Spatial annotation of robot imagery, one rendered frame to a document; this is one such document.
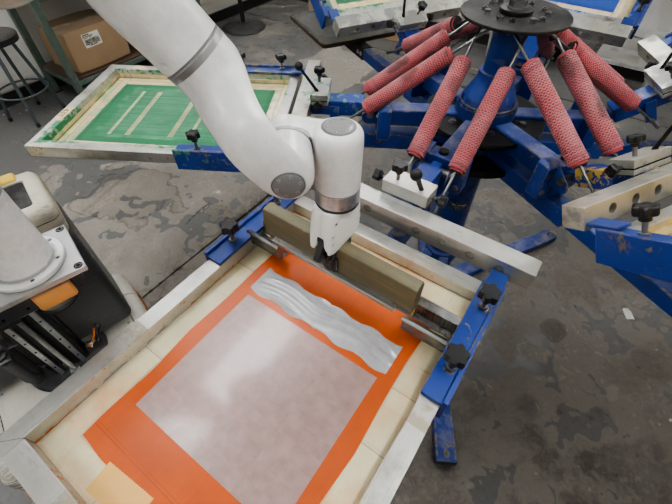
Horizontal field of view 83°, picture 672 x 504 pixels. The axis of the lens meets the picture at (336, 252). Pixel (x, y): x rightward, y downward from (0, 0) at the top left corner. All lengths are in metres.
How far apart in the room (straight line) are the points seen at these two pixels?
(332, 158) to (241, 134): 0.14
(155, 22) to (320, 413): 0.63
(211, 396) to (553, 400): 1.55
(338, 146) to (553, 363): 1.73
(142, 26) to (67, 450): 0.68
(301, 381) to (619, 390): 1.66
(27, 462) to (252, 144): 0.63
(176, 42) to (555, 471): 1.83
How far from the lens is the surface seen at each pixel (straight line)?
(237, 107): 0.49
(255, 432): 0.76
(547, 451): 1.92
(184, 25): 0.49
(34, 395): 1.85
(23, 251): 0.81
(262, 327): 0.84
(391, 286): 0.70
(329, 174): 0.58
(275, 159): 0.49
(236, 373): 0.81
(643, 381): 2.27
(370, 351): 0.80
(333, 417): 0.75
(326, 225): 0.63
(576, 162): 1.14
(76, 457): 0.86
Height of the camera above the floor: 1.68
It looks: 49 degrees down
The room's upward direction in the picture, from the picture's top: straight up
